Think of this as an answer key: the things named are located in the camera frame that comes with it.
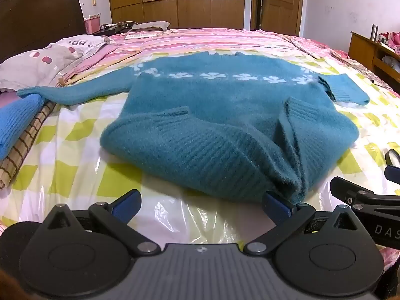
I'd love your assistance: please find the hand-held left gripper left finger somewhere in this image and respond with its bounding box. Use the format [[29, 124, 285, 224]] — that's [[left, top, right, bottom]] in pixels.
[[40, 189, 161, 256]]

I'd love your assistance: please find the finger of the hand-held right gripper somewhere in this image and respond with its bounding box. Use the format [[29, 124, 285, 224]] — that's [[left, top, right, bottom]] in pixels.
[[384, 149, 400, 186], [330, 176, 400, 251]]

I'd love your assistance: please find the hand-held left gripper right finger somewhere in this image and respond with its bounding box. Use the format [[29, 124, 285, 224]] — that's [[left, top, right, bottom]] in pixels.
[[244, 191, 371, 255]]

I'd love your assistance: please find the teal knit sweater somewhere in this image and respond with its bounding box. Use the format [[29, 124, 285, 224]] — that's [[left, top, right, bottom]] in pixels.
[[17, 51, 371, 205]]

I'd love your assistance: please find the beige brown-striped cloth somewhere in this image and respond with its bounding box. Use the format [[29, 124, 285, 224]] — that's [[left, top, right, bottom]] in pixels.
[[0, 101, 57, 190]]

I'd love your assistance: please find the wooden cabinet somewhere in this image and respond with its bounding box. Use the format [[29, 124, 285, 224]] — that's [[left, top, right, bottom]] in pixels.
[[348, 31, 400, 83]]

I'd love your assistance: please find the pink floral cloth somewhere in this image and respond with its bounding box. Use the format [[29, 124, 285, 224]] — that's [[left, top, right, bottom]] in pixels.
[[377, 31, 400, 54]]

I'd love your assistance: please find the blue knit sweater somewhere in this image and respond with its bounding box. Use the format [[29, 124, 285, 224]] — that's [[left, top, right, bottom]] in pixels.
[[0, 94, 44, 160]]

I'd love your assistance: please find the grey pillow with pink print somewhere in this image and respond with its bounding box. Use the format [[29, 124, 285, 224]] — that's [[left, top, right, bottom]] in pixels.
[[0, 35, 107, 93]]

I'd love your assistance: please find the white flat packet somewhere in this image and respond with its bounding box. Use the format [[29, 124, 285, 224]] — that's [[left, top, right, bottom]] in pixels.
[[125, 32, 158, 40]]

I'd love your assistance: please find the grey folded cloth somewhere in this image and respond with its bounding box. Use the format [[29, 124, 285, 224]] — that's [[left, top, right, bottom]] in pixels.
[[129, 21, 171, 33]]

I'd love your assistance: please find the pink storage box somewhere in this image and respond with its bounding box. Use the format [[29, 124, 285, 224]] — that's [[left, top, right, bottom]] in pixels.
[[84, 14, 102, 35]]

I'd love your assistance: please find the wooden door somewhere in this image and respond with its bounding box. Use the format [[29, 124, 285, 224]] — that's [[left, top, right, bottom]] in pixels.
[[250, 0, 305, 36]]

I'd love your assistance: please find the wooden wardrobe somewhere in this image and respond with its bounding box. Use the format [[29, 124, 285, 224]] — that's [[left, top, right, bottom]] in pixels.
[[107, 0, 246, 30]]

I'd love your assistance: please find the dark wooden headboard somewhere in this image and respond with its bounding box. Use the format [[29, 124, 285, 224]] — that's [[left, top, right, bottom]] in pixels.
[[0, 0, 86, 65]]

